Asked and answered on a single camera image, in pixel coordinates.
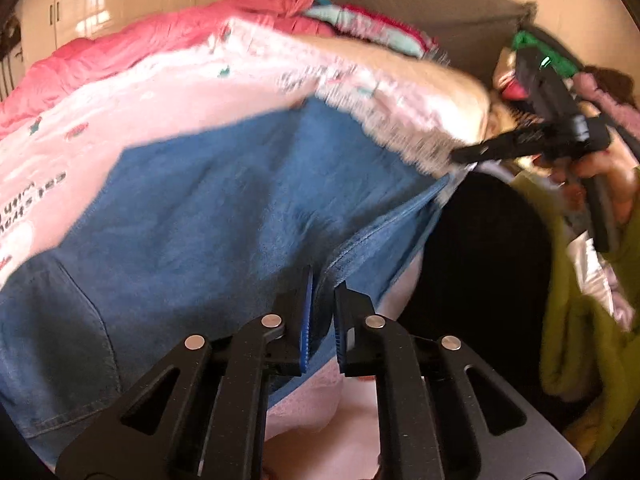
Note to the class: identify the blue denim pants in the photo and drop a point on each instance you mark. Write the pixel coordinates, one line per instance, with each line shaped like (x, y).
(200, 210)

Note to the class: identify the pink quilt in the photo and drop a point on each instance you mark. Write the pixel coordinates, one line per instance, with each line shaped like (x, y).
(125, 40)

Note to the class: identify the dark cloth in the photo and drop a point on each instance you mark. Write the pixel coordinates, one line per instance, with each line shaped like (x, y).
(480, 260)

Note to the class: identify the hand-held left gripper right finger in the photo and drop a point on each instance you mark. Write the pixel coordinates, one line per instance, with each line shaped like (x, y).
(341, 330)

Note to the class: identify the person's right forearm green sleeve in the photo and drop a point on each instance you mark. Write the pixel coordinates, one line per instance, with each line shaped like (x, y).
(595, 340)

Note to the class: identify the green cloth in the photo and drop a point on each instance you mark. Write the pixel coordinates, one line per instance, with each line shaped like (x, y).
(560, 57)

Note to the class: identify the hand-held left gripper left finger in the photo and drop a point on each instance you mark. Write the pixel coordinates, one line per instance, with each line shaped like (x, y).
(306, 320)

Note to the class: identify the person's right hand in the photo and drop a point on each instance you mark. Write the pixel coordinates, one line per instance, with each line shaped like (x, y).
(610, 170)

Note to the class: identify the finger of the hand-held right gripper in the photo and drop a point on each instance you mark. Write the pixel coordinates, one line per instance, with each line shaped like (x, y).
(500, 146)

